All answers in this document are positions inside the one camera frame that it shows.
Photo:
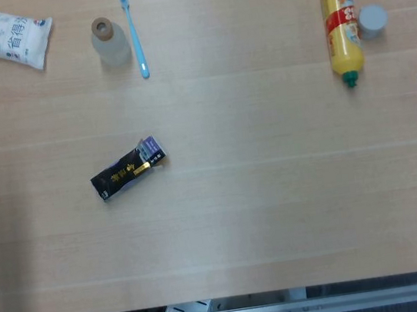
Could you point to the grey cylinder cup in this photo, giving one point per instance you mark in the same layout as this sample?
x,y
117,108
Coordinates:
x,y
372,20

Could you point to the blue toothbrush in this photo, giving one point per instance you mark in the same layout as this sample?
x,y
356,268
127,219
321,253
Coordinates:
x,y
135,38

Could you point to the yellow bottle green cap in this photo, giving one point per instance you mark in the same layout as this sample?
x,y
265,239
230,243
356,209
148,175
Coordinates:
x,y
341,21

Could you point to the black and blue box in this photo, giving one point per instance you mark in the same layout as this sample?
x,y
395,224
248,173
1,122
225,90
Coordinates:
x,y
118,178

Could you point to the clear bottle with cork lid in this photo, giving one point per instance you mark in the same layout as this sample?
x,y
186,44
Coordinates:
x,y
111,45

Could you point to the white salt bag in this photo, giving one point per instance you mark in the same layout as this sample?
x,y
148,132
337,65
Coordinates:
x,y
2,39

